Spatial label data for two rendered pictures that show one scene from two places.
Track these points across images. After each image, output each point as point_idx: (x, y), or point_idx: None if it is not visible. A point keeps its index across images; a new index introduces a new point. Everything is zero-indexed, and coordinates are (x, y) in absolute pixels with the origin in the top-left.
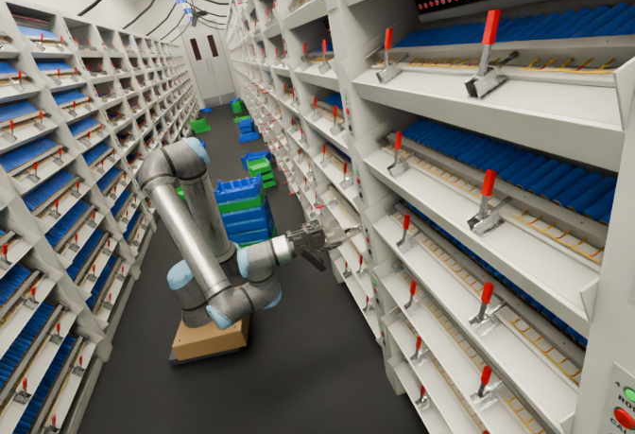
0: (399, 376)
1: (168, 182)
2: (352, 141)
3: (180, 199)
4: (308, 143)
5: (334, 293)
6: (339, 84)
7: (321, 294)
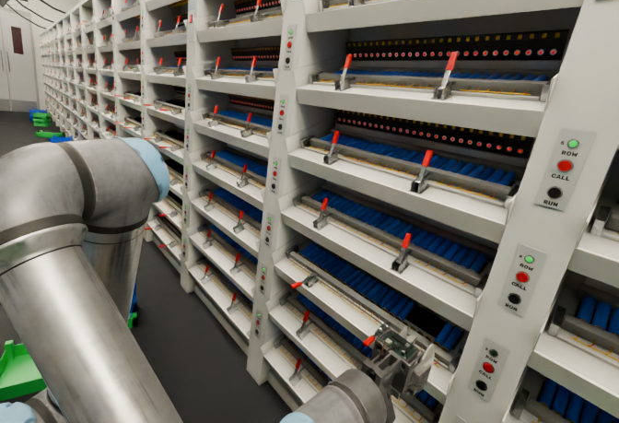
0: None
1: (76, 241)
2: (541, 213)
3: (107, 291)
4: (281, 190)
5: (260, 405)
6: (545, 120)
7: (239, 410)
